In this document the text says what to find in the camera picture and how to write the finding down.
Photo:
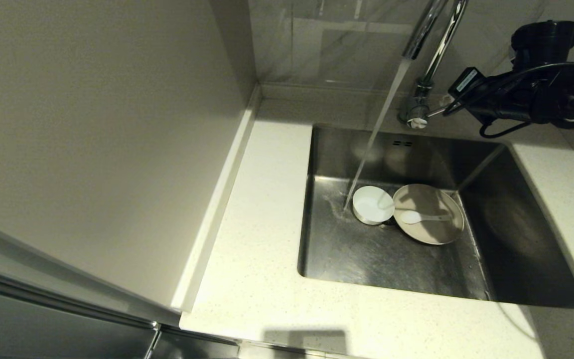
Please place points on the grey under-counter cabinet front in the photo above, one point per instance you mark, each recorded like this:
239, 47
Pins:
192, 346

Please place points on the beige tall cabinet side panel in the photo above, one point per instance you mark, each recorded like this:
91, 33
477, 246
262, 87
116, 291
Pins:
92, 149

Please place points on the stainless steel sink basin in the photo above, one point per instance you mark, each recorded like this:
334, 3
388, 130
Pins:
347, 259

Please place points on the white black wrist camera box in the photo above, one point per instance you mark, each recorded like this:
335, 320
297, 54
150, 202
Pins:
466, 80

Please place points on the beige round plate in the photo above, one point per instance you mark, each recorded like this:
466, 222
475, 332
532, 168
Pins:
431, 232

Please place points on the white ceramic soup spoon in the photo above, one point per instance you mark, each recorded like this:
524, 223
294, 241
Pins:
410, 217

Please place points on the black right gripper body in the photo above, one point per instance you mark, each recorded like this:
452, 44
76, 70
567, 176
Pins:
501, 99

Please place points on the running water stream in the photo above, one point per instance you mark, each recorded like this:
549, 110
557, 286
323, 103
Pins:
381, 119

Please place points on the chrome kitchen faucet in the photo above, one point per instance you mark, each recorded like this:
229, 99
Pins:
416, 107

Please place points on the white bowl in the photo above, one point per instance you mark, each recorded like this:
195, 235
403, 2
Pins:
371, 204

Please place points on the grey tall cabinet door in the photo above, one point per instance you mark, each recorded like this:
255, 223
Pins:
43, 334

